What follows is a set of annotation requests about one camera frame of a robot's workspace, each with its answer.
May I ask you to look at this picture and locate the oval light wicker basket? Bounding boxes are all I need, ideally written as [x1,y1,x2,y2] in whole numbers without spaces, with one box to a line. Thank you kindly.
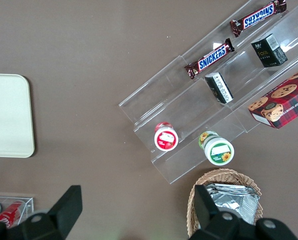
[187,168,264,238]

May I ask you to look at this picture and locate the clear acrylic bottle rack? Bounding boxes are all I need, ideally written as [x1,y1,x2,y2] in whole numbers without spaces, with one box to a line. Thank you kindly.
[0,196,34,230]

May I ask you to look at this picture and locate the cream rectangular tray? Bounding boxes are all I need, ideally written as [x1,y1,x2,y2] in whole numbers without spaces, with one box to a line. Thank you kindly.
[0,73,36,158]

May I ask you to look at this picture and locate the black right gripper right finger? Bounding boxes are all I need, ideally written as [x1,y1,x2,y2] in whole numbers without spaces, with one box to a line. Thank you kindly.
[188,184,250,240]

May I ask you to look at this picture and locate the stacked silver foil containers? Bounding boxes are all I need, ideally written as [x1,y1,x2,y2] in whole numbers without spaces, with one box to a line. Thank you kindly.
[205,183,261,226]

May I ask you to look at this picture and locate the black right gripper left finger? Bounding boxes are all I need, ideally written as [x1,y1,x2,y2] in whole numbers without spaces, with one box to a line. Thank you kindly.
[21,184,83,240]

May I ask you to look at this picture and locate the Snickers chocolate bar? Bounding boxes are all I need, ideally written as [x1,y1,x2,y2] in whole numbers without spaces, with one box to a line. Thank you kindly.
[229,0,288,38]
[184,37,236,80]

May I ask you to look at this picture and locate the red plaid cookie box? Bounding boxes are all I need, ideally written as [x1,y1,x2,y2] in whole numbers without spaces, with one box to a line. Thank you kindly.
[247,64,298,130]

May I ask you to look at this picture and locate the clear acrylic stepped shelf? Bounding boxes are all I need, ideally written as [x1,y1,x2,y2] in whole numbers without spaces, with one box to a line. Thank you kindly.
[118,0,298,185]

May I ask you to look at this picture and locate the red lid yogurt cup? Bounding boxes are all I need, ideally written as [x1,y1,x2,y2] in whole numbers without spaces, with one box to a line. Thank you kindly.
[153,121,179,152]

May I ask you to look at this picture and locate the green lid yogurt cup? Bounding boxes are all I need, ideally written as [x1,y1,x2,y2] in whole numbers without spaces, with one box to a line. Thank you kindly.
[198,131,235,166]

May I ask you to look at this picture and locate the small black carton box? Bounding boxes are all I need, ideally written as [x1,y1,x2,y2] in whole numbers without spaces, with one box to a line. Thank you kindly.
[250,33,289,68]
[205,71,234,105]

